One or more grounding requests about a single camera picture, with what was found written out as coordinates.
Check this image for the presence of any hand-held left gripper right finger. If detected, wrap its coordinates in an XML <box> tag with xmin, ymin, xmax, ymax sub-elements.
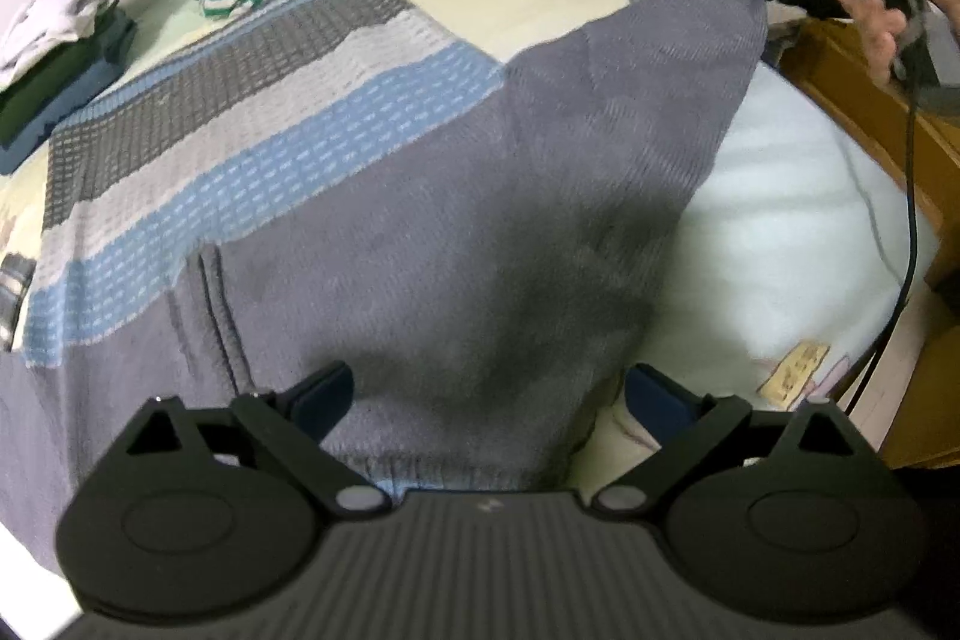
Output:
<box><xmin>592</xmin><ymin>364</ymin><xmax>863</xmax><ymax>521</ymax></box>

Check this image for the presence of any blue folded garment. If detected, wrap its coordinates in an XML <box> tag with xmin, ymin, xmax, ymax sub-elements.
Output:
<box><xmin>0</xmin><ymin>55</ymin><xmax>128</xmax><ymax>176</ymax></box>

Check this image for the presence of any bed with pale printed sheet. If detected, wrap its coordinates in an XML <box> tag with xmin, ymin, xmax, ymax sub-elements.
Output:
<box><xmin>0</xmin><ymin>0</ymin><xmax>942</xmax><ymax>461</ymax></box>

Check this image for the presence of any grey knit sweater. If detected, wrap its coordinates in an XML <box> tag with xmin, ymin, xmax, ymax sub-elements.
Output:
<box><xmin>0</xmin><ymin>0</ymin><xmax>770</xmax><ymax>558</ymax></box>

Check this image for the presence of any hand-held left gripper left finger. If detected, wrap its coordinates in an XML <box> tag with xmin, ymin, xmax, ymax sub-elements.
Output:
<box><xmin>120</xmin><ymin>361</ymin><xmax>391</xmax><ymax>521</ymax></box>

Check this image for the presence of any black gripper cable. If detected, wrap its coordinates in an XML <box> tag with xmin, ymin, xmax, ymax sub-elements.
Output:
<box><xmin>844</xmin><ymin>0</ymin><xmax>925</xmax><ymax>416</ymax></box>

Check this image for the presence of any person's right hand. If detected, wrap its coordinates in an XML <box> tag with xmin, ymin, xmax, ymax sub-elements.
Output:
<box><xmin>829</xmin><ymin>0</ymin><xmax>960</xmax><ymax>86</ymax></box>

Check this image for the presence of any dark green folded garment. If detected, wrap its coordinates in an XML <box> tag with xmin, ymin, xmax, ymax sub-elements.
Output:
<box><xmin>0</xmin><ymin>6</ymin><xmax>140</xmax><ymax>150</ymax></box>

